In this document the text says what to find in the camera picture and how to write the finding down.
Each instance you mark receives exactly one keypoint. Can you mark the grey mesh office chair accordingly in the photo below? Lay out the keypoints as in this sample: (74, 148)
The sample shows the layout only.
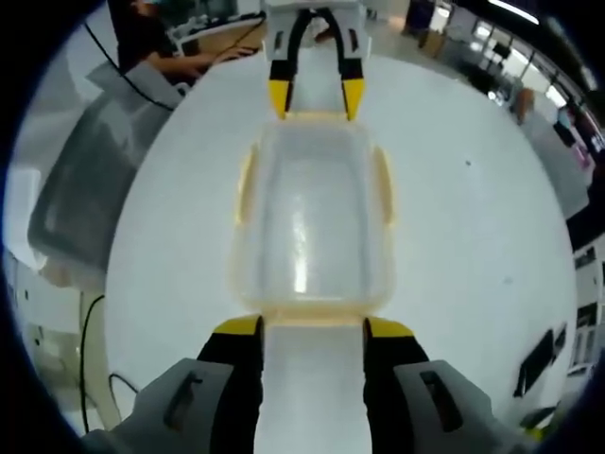
(80, 179)

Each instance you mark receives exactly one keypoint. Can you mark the clear plastic container yellow buckles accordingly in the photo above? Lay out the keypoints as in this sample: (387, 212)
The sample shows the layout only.
(312, 213)

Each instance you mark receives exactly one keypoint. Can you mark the person in dark shirt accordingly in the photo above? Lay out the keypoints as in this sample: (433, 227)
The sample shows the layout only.
(142, 28)

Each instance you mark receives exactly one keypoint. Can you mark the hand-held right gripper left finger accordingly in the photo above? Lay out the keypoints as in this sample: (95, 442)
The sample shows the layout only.
(227, 378)

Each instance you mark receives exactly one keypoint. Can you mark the ceiling light strip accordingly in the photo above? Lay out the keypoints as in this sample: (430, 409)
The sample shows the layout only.
(515, 12)

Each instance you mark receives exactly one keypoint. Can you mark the brown cardboard box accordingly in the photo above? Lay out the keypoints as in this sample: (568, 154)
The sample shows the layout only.
(432, 45)

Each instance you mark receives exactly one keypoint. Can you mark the white storage cabinet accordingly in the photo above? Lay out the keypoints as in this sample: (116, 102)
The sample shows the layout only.
(588, 331)

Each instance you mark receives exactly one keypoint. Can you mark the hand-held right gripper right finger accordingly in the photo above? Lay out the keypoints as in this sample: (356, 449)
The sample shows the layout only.
(392, 378)

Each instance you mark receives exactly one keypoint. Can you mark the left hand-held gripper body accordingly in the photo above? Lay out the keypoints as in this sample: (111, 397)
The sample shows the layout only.
(288, 4)

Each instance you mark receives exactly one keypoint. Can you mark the white side desk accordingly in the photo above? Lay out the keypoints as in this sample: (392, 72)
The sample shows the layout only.
(208, 29)

